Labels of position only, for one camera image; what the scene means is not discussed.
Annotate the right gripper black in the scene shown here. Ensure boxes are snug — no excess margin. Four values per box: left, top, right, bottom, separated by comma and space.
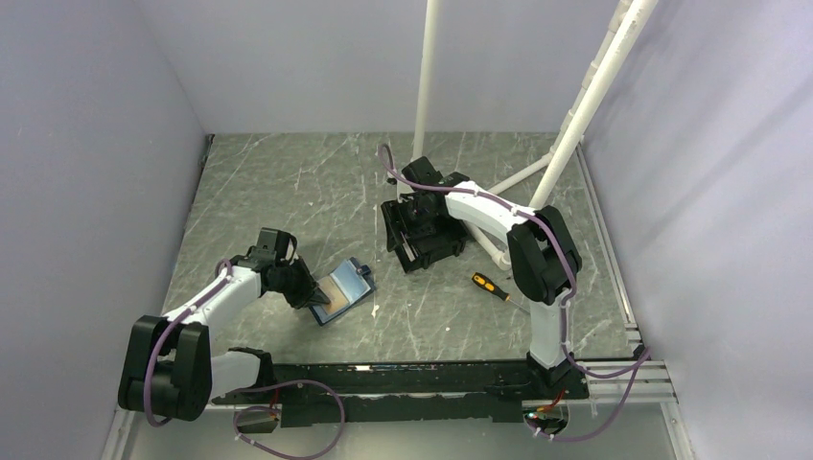
382, 195, 439, 252

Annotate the blue card holder wallet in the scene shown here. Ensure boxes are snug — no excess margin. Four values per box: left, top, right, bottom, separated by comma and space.
309, 257, 376, 326

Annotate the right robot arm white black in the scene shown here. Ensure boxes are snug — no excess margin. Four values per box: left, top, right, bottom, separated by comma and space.
377, 144, 582, 398

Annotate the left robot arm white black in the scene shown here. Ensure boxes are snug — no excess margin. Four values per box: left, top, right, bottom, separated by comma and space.
117, 227, 331, 426

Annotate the black card storage box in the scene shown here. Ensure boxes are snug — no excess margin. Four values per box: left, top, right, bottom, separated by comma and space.
393, 218, 471, 273

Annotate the orange black screwdriver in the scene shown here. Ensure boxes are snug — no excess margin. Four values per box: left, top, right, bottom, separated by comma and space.
471, 272, 530, 313

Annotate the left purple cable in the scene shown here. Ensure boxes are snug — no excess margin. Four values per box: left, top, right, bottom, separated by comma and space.
142, 259, 347, 460

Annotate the purple cable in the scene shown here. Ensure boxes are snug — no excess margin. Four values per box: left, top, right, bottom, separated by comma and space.
142, 259, 347, 460
377, 143, 652, 444

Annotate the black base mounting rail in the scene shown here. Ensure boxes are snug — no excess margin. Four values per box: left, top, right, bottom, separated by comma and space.
212, 357, 590, 427

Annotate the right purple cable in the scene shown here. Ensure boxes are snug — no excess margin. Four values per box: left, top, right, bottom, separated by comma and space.
377, 143, 652, 444

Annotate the white pvc pipe frame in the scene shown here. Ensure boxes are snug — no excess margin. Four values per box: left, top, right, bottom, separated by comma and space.
409, 0, 660, 271

